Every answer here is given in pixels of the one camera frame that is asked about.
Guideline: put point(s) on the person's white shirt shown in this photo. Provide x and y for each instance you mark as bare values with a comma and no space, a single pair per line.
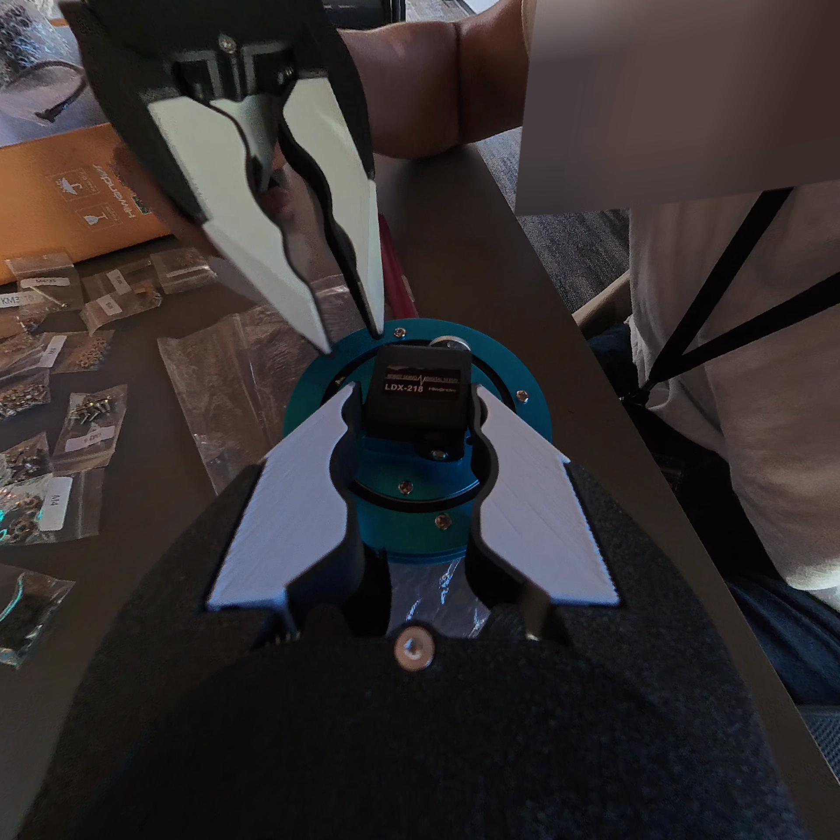
774,426

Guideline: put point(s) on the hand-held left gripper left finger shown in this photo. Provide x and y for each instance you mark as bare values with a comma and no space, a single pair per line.
282,525

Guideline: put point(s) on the black servo motor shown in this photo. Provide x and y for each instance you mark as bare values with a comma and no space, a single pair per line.
420,394

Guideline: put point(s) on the pink red rod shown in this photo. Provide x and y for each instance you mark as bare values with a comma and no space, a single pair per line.
397,275

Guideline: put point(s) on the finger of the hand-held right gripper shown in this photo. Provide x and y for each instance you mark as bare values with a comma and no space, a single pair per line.
223,184
344,184

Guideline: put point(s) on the person's right hand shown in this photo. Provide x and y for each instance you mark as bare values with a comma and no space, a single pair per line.
302,223

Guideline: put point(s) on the group of small screw bags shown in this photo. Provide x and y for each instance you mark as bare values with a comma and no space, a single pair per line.
59,407

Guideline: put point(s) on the grey mesh chair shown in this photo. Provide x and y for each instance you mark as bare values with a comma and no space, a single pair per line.
823,741

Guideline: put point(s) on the bubble wrap bundle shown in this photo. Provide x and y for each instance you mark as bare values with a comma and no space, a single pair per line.
26,33

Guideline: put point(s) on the blue round turntable base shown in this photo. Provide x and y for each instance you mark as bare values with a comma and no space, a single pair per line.
518,420

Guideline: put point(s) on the large clear plastic bag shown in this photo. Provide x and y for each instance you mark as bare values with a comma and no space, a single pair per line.
216,394

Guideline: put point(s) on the person's dark pants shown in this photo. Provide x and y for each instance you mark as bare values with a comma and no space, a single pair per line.
774,630

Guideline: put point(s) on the orange cardboard box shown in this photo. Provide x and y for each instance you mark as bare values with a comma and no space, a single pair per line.
72,197

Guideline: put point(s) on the person's right forearm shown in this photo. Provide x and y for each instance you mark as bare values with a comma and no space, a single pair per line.
433,79

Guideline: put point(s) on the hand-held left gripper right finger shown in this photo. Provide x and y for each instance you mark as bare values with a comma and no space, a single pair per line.
544,525

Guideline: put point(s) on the grey desk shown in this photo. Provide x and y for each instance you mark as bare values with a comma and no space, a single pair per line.
492,262

